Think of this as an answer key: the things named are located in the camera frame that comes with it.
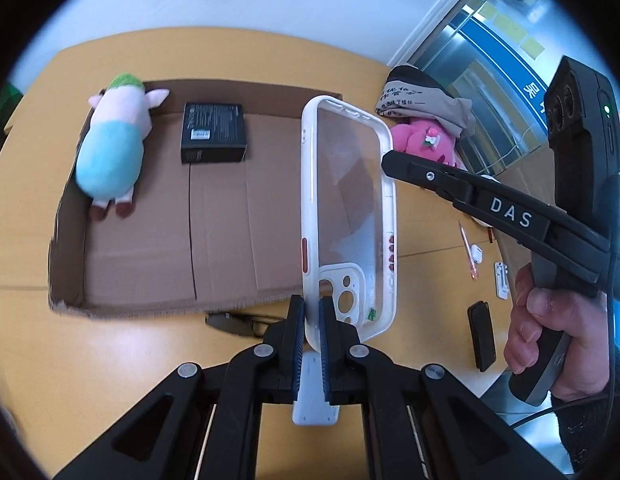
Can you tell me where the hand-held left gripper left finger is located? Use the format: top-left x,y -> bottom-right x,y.
55,295 -> 308,480

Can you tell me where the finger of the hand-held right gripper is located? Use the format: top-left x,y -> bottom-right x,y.
382,151 -> 553,247

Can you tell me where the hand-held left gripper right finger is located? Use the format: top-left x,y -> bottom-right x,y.
317,296 -> 565,480

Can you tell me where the white clear phone case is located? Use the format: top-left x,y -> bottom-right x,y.
301,95 -> 395,348

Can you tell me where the brown cardboard box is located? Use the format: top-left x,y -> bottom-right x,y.
47,80 -> 395,321

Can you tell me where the pink and blue plush toy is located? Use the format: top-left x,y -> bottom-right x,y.
75,72 -> 171,221

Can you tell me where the person's right forearm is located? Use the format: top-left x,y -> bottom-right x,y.
550,370 -> 620,475

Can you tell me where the person's right hand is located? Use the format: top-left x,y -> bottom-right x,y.
504,262 -> 615,402

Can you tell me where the dark grey folded tool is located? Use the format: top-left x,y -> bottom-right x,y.
205,311 -> 271,337

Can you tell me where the grey printed cloth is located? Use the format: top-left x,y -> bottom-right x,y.
374,64 -> 476,137

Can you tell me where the pink pen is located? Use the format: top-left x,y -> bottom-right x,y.
458,220 -> 478,281

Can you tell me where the black rectangular case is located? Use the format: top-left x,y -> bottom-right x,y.
467,300 -> 497,372

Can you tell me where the glass partition with blue band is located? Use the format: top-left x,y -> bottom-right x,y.
390,0 -> 620,196

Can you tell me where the small black box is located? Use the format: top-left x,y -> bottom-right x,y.
181,102 -> 248,165

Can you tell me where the green board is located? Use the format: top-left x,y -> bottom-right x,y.
0,82 -> 23,161

